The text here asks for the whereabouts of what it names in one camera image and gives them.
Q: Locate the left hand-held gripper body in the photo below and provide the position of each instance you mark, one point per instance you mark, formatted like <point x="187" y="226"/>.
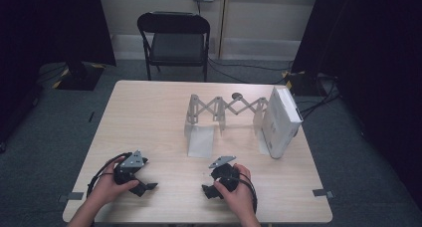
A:
<point x="132" y="160"/>

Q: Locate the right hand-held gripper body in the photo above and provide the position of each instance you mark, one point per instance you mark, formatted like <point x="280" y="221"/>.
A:
<point x="227" y="177"/>

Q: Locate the white expandable book rack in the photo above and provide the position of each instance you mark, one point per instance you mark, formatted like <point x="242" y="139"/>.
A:
<point x="200" y="140"/>

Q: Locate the white book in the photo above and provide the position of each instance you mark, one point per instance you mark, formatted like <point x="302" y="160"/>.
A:
<point x="278" y="127"/>

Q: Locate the person's right hand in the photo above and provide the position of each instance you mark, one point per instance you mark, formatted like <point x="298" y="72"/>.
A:
<point x="240" y="198"/>

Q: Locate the person's left hand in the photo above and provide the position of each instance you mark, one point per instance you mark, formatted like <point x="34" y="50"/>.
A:
<point x="106" y="188"/>

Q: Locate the small black pen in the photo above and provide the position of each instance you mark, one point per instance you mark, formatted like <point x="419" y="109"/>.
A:
<point x="91" y="116"/>

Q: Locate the grey tape strip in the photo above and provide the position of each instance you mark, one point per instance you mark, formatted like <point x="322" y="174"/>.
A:
<point x="73" y="196"/>
<point x="322" y="193"/>

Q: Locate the dark round disc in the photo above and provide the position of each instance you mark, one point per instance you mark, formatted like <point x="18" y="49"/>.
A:
<point x="237" y="96"/>

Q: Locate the black stand base yellow tape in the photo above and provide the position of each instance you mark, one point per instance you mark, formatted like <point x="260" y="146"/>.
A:
<point x="79" y="77"/>
<point x="300" y="82"/>

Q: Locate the black folding chair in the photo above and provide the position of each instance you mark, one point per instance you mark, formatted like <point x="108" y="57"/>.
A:
<point x="175" y="46"/>

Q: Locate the black curtain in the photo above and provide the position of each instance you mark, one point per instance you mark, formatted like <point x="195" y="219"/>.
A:
<point x="40" y="38"/>
<point x="375" y="71"/>

